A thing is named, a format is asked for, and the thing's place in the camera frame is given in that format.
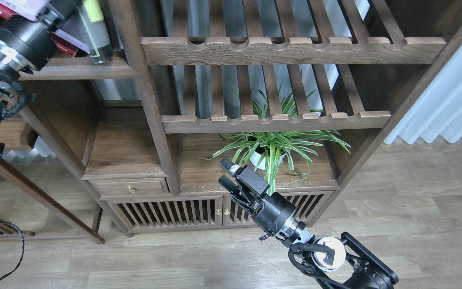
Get wooden furniture at left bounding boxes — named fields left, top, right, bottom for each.
left=0, top=116, right=105, bottom=244

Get white plant pot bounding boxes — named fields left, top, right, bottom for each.
left=249, top=147, right=287, bottom=170

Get red paperback book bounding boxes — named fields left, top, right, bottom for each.
left=0, top=4, right=79, bottom=57

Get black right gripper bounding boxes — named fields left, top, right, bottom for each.
left=218, top=157, right=296, bottom=238

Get yellow green black book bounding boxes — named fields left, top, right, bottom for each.
left=58, top=0, right=113, bottom=63

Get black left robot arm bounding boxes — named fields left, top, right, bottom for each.
left=0, top=0, right=82, bottom=160

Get pale lavender white book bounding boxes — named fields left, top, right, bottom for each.
left=0, top=0, right=49, bottom=21

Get green spider plant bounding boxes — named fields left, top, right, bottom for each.
left=204, top=82, right=352, bottom=196

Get dark wooden bookshelf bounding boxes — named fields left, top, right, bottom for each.
left=17, top=0, right=462, bottom=235

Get white sheer curtain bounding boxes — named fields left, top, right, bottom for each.
left=384, top=45, right=462, bottom=145

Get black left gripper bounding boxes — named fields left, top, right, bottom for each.
left=0, top=0, right=81, bottom=75

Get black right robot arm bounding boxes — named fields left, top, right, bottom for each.
left=219, top=158, right=399, bottom=289

